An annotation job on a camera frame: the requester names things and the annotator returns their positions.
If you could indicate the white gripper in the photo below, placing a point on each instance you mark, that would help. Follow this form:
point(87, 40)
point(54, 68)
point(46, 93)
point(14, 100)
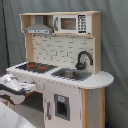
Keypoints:
point(10, 86)

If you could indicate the white toy microwave door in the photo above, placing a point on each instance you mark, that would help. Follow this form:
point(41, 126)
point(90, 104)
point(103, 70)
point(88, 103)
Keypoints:
point(72, 24)

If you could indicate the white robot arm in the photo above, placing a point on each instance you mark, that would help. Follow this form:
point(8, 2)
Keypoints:
point(9, 118)

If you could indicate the wooden toy kitchen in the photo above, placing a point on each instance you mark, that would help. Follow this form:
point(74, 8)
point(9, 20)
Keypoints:
point(87, 97)

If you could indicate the black toy stovetop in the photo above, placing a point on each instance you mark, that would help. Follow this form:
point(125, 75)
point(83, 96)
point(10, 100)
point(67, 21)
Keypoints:
point(36, 67)

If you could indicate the grey ice dispenser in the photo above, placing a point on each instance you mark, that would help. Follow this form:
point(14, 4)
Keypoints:
point(62, 107)

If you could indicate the grey range hood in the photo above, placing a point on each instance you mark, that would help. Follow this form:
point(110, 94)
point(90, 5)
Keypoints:
point(39, 27)

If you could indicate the grey toy sink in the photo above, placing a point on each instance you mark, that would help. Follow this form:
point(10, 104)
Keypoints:
point(72, 74)

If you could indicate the black toy faucet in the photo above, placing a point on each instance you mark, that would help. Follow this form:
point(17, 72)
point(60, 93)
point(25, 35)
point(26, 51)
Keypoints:
point(80, 65)

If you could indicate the grey fridge door handle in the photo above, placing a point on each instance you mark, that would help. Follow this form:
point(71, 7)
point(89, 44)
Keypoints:
point(48, 111)

